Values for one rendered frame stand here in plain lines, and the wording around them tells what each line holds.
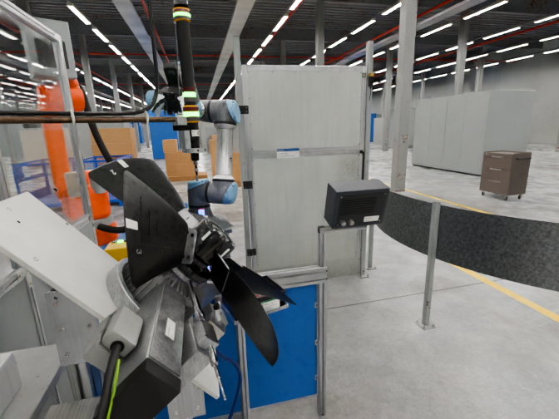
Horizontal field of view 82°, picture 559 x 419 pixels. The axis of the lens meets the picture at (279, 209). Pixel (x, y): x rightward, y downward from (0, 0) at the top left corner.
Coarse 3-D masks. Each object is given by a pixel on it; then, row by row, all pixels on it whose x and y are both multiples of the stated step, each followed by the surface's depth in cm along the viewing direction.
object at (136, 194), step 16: (128, 176) 62; (128, 192) 60; (144, 192) 65; (128, 208) 59; (144, 208) 63; (160, 208) 69; (144, 224) 62; (160, 224) 67; (176, 224) 74; (128, 240) 57; (144, 240) 61; (160, 240) 67; (176, 240) 74; (128, 256) 56; (144, 256) 61; (160, 256) 67; (176, 256) 74; (144, 272) 60; (160, 272) 67
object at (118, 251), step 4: (108, 244) 129; (112, 244) 129; (116, 244) 128; (120, 244) 128; (124, 244) 128; (108, 248) 125; (112, 248) 125; (116, 248) 125; (120, 248) 125; (124, 248) 125; (108, 252) 124; (112, 252) 124; (116, 252) 125; (120, 252) 125; (124, 252) 125; (112, 256) 125; (116, 256) 125; (120, 256) 125; (124, 256) 126; (116, 260) 125
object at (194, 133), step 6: (174, 0) 83; (180, 0) 82; (186, 0) 83; (174, 6) 84; (180, 6) 85; (186, 6) 85; (192, 126) 90; (198, 126) 91; (192, 132) 90; (198, 132) 91; (192, 138) 91; (198, 138) 92; (192, 144) 91; (198, 144) 92; (192, 156) 92; (198, 156) 93
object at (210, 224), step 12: (204, 228) 86; (216, 228) 92; (204, 240) 85; (216, 240) 85; (228, 240) 91; (204, 252) 85; (216, 252) 86; (228, 252) 88; (192, 264) 86; (204, 264) 88; (192, 276) 84; (204, 276) 87
